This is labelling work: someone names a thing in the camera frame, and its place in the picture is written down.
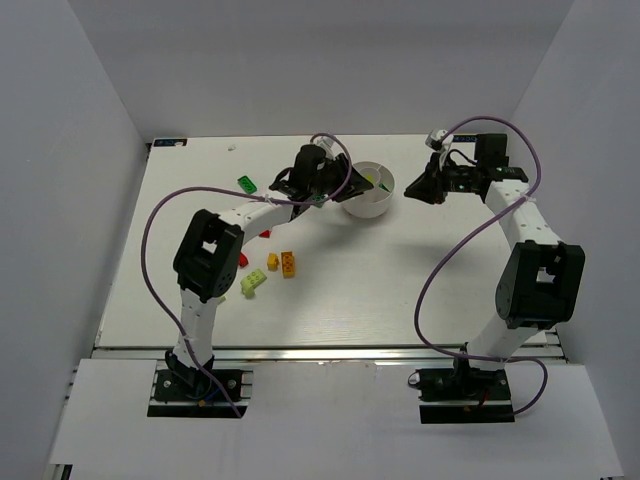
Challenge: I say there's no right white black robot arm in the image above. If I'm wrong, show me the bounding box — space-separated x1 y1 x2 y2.
404 130 586 386

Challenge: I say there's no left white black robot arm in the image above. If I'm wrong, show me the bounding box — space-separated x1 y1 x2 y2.
165 144 374 401

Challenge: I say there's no white round divided container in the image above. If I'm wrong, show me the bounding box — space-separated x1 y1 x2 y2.
342 161 395 219

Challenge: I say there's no right blue table label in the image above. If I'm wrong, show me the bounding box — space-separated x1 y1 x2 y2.
453 134 478 143

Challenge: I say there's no blue table label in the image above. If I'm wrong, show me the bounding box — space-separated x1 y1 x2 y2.
152 138 188 148
453 134 478 143

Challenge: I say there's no flat green lego plate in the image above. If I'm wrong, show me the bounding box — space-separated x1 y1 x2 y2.
237 175 258 195

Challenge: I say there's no orange yellow lego brick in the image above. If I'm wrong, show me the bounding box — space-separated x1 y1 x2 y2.
281 251 296 278

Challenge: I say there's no small orange lego brick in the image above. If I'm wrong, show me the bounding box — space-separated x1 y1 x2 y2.
267 253 279 271

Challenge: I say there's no pale green lego brick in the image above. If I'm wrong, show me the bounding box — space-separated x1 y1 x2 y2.
240 269 267 298

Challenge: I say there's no left blue table label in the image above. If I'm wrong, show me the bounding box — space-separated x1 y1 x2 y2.
152 138 188 148

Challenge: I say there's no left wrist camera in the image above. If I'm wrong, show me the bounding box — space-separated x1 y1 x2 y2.
310 134 334 158

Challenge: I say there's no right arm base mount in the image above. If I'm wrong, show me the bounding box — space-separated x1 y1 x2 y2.
407 368 515 425

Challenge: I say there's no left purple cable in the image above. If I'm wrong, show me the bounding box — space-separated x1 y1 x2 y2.
142 132 353 419

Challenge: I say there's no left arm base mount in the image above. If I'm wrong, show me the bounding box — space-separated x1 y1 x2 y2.
147 369 253 419

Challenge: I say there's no aluminium front rail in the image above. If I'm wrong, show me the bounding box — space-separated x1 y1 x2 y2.
92 344 569 364

